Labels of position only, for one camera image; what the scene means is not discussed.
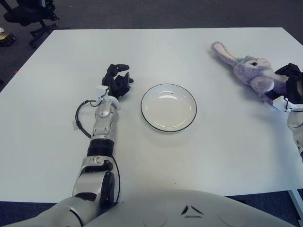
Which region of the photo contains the white table leg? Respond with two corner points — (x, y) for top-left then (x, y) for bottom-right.
(287, 189), (303, 218)

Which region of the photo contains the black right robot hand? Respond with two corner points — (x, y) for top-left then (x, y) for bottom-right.
(264, 62), (303, 105)

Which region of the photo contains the silver robot torso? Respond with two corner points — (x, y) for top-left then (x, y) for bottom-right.
(0, 189), (296, 227)

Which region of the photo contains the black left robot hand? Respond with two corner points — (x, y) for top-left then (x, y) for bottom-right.
(101, 63), (134, 98)

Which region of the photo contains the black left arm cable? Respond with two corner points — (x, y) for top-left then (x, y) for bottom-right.
(75, 100), (101, 138)

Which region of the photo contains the black office chair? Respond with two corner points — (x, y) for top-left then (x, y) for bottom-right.
(3, 0), (71, 48)

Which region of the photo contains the black yellow box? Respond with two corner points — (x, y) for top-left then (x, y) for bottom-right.
(0, 33), (16, 47)

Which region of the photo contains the purple plush bunny doll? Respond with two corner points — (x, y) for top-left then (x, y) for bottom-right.
(209, 42), (282, 105)

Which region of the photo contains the white plate black rim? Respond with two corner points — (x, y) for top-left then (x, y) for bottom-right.
(141, 83), (198, 133)

